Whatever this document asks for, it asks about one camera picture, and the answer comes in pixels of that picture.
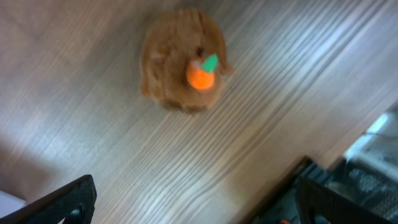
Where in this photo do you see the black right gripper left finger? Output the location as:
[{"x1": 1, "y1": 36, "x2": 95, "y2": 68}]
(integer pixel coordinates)
[{"x1": 1, "y1": 174, "x2": 97, "y2": 224}]

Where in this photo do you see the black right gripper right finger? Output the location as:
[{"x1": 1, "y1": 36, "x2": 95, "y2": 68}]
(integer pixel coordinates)
[{"x1": 296, "y1": 178, "x2": 391, "y2": 224}]

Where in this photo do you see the brown plush toy with carrot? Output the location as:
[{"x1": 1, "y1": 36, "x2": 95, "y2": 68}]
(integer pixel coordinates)
[{"x1": 140, "y1": 8, "x2": 233, "y2": 113}]

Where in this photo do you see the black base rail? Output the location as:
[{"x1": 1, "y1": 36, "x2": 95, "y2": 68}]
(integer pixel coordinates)
[{"x1": 242, "y1": 157, "x2": 397, "y2": 224}]

